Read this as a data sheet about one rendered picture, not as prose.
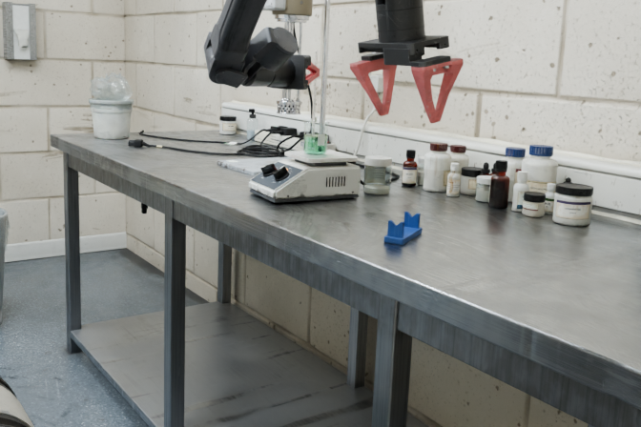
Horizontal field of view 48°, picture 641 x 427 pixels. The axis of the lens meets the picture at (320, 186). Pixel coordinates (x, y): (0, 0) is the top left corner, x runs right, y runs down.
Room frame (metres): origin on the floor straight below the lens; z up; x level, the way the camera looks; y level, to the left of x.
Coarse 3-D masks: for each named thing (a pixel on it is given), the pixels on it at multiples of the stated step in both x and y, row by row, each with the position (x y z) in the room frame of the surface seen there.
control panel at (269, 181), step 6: (288, 168) 1.47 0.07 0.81; (294, 168) 1.46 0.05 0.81; (258, 174) 1.50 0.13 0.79; (294, 174) 1.42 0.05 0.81; (252, 180) 1.49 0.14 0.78; (258, 180) 1.47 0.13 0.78; (264, 180) 1.46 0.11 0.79; (270, 180) 1.45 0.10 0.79; (282, 180) 1.42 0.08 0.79; (270, 186) 1.42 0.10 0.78; (276, 186) 1.41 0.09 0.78
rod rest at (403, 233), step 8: (408, 216) 1.21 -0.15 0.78; (416, 216) 1.20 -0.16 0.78; (392, 224) 1.13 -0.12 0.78; (400, 224) 1.13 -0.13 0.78; (408, 224) 1.21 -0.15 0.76; (416, 224) 1.20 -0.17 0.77; (392, 232) 1.13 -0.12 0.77; (400, 232) 1.13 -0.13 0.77; (408, 232) 1.17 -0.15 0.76; (416, 232) 1.18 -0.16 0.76; (384, 240) 1.13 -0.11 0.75; (392, 240) 1.13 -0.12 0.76; (400, 240) 1.12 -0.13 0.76; (408, 240) 1.14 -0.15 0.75
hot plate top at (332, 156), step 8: (288, 152) 1.52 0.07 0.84; (296, 152) 1.52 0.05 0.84; (328, 152) 1.54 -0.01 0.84; (336, 152) 1.55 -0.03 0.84; (304, 160) 1.45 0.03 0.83; (312, 160) 1.44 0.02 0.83; (320, 160) 1.45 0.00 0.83; (328, 160) 1.46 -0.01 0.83; (336, 160) 1.46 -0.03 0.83; (344, 160) 1.47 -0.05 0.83; (352, 160) 1.48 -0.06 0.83
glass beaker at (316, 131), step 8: (304, 120) 1.51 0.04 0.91; (312, 120) 1.47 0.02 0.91; (320, 120) 1.47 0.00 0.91; (304, 128) 1.49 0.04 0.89; (312, 128) 1.47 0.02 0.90; (320, 128) 1.47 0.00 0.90; (304, 136) 1.49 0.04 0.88; (312, 136) 1.47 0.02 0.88; (320, 136) 1.47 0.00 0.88; (304, 144) 1.48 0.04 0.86; (312, 144) 1.47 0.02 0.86; (320, 144) 1.47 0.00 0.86; (304, 152) 1.48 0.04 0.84; (312, 152) 1.47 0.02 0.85; (320, 152) 1.47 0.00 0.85
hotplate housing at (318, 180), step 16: (288, 160) 1.53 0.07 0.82; (304, 176) 1.42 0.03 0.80; (320, 176) 1.44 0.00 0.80; (336, 176) 1.46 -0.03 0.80; (352, 176) 1.48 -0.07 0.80; (256, 192) 1.47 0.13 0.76; (272, 192) 1.40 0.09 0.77; (288, 192) 1.41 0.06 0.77; (304, 192) 1.42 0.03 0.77; (320, 192) 1.44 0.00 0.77; (336, 192) 1.46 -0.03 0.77; (352, 192) 1.48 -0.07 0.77
